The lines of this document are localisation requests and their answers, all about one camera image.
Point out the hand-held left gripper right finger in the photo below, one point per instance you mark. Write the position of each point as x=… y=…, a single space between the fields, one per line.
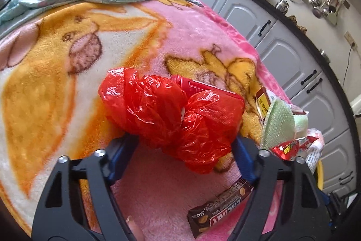
x=245 y=157

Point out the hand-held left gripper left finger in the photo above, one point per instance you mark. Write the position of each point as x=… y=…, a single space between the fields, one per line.
x=118 y=157

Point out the red snack wrapper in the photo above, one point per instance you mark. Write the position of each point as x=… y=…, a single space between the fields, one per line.
x=287 y=149

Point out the green foam fruit net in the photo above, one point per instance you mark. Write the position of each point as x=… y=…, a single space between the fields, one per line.
x=277 y=122

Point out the brown yellow packet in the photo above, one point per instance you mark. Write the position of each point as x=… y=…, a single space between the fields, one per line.
x=262 y=102

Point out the red plastic bag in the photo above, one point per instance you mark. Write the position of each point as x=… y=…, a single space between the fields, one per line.
x=146 y=105

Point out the brown snack bar wrapper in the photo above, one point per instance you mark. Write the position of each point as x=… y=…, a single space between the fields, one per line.
x=214 y=210

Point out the white printed wrapper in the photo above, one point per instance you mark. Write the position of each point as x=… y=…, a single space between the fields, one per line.
x=314 y=153

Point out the yellow rimmed black trash bin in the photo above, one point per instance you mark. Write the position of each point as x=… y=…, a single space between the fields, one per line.
x=320 y=176

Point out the red plastic bottle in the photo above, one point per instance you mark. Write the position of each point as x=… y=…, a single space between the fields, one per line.
x=198 y=85

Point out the person's left hand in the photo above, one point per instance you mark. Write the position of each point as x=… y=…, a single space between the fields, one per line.
x=136 y=231

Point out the pink printed blanket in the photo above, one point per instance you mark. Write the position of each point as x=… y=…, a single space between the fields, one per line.
x=197 y=40

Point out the steel bowl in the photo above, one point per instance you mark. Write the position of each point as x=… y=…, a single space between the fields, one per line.
x=324 y=56

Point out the black kitchen countertop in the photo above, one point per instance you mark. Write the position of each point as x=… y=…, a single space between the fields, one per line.
x=310 y=43

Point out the white kitchen cabinets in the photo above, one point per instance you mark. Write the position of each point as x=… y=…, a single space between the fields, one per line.
x=245 y=15

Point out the pile of brown roots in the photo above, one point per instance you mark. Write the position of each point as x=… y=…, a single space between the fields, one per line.
x=295 y=20

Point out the steel teapot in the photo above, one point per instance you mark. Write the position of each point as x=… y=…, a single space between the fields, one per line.
x=282 y=5

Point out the wall power outlet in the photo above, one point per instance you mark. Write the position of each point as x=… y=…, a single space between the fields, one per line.
x=349 y=39

